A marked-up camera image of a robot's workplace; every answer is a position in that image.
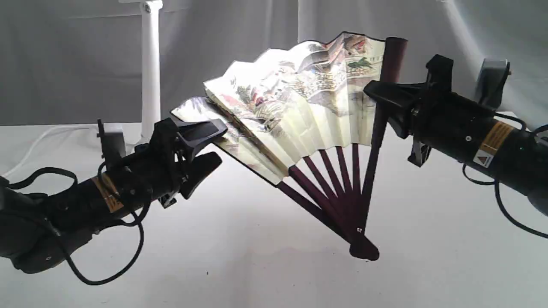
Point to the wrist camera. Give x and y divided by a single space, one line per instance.
491 81
112 140

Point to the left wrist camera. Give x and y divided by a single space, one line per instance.
112 140

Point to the white desk lamp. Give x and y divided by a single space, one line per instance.
151 77

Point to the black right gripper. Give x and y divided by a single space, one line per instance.
439 119

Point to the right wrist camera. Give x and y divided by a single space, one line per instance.
491 81

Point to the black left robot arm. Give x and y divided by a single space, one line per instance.
50 214

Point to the grey backdrop curtain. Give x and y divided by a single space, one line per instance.
74 61

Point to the painted paper folding fan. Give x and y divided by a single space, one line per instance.
299 120

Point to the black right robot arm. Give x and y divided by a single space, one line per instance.
528 176

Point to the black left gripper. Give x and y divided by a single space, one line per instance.
163 167

